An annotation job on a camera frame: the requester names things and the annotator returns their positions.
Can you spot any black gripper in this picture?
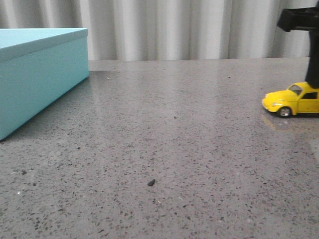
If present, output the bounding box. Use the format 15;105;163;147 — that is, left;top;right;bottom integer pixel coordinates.
277;7;319;89

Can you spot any yellow toy beetle car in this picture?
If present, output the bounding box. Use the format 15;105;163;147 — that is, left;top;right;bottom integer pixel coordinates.
262;82;319;118

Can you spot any light blue storage box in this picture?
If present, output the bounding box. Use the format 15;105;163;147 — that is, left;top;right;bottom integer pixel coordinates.
0;28;89;139

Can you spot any small black debris chip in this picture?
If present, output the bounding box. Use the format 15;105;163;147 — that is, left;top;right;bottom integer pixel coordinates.
148;179;156;186

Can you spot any grey pleated curtain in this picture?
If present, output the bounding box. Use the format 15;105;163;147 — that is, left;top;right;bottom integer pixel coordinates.
0;0;316;61

